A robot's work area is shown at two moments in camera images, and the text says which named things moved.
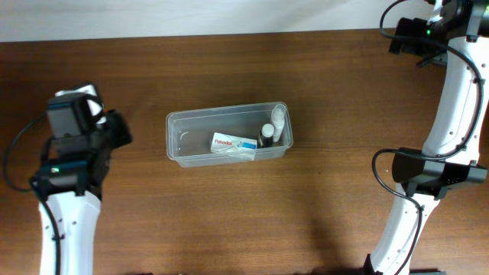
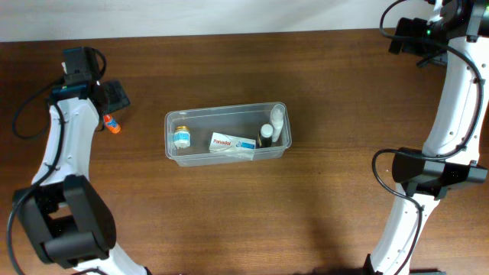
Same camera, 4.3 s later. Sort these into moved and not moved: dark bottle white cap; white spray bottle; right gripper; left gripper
Moved: left gripper
Not moved: right gripper; white spray bottle; dark bottle white cap
